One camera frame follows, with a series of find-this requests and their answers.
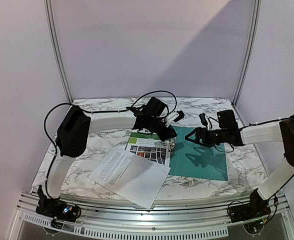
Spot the green map flyer sheet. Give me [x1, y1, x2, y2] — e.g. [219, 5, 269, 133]
[125, 130, 171, 167]

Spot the teal file folder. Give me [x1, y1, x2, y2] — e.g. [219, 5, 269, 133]
[169, 126, 228, 181]

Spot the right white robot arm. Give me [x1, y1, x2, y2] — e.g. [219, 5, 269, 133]
[185, 110, 294, 218]

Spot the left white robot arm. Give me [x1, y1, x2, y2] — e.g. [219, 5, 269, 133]
[37, 97, 184, 217]

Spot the white text paper sheet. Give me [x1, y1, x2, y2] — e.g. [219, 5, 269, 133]
[90, 149, 170, 209]

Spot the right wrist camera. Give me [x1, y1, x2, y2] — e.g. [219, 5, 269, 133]
[199, 113, 212, 130]

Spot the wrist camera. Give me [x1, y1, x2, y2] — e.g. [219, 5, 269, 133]
[199, 113, 212, 130]
[164, 110, 185, 128]

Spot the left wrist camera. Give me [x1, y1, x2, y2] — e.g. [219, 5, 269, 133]
[164, 110, 185, 128]

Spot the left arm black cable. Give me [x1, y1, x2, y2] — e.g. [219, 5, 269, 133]
[43, 90, 177, 201]

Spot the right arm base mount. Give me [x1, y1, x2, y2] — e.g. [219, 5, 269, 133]
[227, 196, 279, 226]

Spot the aluminium front rail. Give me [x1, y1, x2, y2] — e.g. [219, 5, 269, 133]
[9, 193, 294, 240]

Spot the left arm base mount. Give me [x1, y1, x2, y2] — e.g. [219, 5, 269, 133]
[35, 185, 81, 223]

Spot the right aluminium frame post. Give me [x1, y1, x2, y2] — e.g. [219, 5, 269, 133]
[232, 0, 261, 107]

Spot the aluminium frame post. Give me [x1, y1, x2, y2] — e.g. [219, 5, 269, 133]
[232, 0, 261, 107]
[44, 0, 73, 103]

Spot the left aluminium frame post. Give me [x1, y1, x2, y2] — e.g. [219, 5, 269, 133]
[44, 0, 73, 103]

